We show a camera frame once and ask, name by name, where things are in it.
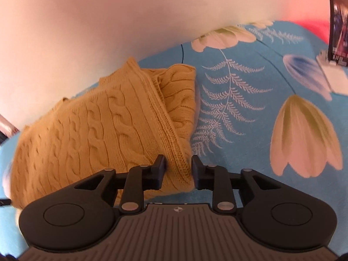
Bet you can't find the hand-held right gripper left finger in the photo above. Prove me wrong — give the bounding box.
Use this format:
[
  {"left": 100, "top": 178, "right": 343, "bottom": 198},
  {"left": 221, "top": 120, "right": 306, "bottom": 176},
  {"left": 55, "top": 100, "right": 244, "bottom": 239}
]
[{"left": 74, "top": 154, "right": 167, "bottom": 213}]

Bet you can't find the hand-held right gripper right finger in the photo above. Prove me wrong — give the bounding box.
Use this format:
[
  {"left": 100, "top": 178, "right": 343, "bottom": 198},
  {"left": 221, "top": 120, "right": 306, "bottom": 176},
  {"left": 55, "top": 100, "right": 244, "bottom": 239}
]
[{"left": 191, "top": 155, "right": 284, "bottom": 213}]

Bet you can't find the mustard cable-knit cardigan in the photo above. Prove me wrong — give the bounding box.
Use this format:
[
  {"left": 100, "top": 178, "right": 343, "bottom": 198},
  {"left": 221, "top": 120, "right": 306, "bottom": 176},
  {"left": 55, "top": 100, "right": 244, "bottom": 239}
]
[{"left": 9, "top": 57, "right": 198, "bottom": 210}]

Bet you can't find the blue floral bed sheet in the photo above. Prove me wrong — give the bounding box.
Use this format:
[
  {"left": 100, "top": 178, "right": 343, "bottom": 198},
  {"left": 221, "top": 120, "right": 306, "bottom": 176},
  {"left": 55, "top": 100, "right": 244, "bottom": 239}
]
[{"left": 0, "top": 19, "right": 348, "bottom": 253}]

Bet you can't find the pink patterned curtain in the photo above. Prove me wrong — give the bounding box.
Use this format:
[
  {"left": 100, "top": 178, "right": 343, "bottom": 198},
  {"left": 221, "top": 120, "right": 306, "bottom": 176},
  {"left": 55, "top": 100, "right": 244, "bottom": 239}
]
[{"left": 0, "top": 114, "right": 21, "bottom": 140}]

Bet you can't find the white phone stand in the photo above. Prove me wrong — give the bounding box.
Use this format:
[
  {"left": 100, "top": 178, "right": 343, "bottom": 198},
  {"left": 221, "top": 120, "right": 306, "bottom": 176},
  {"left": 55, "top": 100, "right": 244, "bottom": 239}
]
[{"left": 316, "top": 49, "right": 348, "bottom": 96}]

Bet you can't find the pink pillow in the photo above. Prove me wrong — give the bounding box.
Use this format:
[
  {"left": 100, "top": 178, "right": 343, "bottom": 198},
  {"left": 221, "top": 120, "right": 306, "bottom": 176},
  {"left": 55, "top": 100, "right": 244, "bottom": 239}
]
[{"left": 292, "top": 18, "right": 331, "bottom": 44}]

